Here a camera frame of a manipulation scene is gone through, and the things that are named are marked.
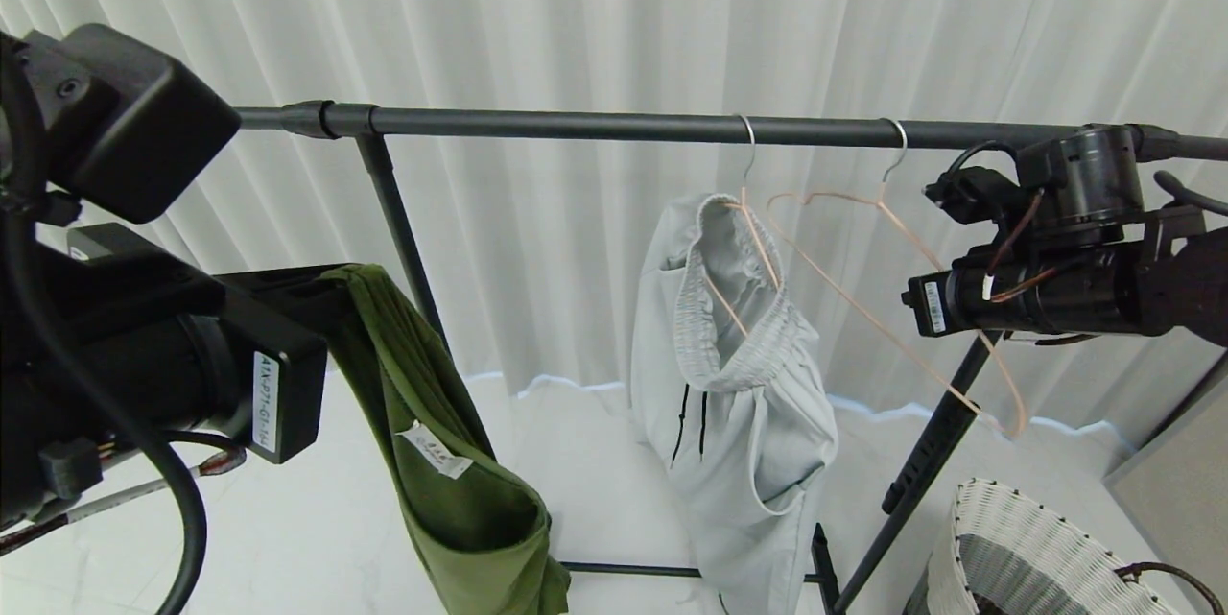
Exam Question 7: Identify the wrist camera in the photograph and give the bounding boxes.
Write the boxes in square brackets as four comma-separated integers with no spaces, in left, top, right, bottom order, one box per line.
[17,23,243,309]
[924,164,1020,225]

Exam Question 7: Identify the white laundry basket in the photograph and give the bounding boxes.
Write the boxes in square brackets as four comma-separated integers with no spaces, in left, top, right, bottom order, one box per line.
[902,479,1228,615]

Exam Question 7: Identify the white curtain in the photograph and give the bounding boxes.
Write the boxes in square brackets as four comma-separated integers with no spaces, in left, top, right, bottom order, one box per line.
[0,0,1228,448]

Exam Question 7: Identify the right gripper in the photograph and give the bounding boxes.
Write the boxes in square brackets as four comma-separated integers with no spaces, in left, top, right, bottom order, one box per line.
[902,246,1167,340]

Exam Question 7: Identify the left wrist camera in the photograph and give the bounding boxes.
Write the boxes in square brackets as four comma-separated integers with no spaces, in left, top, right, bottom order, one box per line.
[17,23,243,309]

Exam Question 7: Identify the black clothes rack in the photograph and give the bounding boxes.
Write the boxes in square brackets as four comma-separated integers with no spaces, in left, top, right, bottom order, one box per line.
[235,100,1228,615]

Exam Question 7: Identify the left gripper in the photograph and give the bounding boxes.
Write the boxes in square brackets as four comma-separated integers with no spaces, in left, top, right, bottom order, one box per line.
[38,265,354,501]

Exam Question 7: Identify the pale grey shorts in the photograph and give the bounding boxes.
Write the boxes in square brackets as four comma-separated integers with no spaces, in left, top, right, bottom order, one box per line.
[628,193,840,615]

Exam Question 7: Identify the green shirt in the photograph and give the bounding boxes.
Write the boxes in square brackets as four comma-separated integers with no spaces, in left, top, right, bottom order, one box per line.
[321,262,572,615]

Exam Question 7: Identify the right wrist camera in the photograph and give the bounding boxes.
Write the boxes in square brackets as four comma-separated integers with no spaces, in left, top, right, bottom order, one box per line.
[924,164,1020,225]

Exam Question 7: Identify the pink clothes hanger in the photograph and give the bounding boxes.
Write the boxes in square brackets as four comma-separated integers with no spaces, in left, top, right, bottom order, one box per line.
[765,116,1029,440]
[705,113,786,340]

